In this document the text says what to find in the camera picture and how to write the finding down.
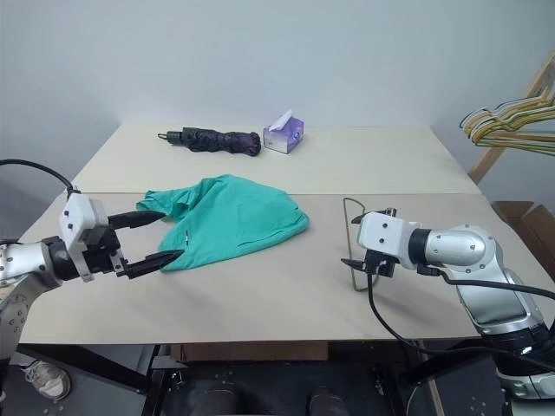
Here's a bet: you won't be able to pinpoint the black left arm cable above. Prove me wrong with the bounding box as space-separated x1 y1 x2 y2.
0 159 80 197

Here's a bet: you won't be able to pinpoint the thin wire clothes hanger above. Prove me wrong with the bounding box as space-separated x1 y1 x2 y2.
343 198 388 293

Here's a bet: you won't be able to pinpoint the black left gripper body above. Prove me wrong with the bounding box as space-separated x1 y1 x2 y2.
82 227 129 278

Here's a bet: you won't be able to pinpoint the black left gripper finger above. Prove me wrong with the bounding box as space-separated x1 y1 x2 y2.
124 250 186 279
107 211 168 230

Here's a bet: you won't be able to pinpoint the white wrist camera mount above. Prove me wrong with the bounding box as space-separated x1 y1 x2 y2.
59 193 109 283
356 211 424 270

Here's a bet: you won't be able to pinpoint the purple tissue box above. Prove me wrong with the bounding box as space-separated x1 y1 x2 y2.
263 108 306 155

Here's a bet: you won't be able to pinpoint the black table frame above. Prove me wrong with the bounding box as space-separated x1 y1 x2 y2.
16 344 500 416

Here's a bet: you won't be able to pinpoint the white sneaker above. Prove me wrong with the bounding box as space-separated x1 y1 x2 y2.
23 359 72 400

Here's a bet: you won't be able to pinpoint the green garment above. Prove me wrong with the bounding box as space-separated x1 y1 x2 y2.
136 173 311 274

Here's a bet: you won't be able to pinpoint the hangers on wooden rack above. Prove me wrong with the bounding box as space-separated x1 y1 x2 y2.
467 55 555 186

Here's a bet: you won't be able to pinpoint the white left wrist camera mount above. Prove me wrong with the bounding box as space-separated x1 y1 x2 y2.
59 193 109 283

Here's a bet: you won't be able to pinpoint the brown cardboard box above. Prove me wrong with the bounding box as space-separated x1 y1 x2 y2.
492 200 555 278

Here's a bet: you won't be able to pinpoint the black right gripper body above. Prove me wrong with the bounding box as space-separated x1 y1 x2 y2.
363 249 396 277

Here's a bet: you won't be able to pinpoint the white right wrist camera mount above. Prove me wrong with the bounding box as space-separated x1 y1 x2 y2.
356 211 424 270

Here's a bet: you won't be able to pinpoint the folded dark purple umbrella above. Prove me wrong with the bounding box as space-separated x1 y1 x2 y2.
158 127 263 158

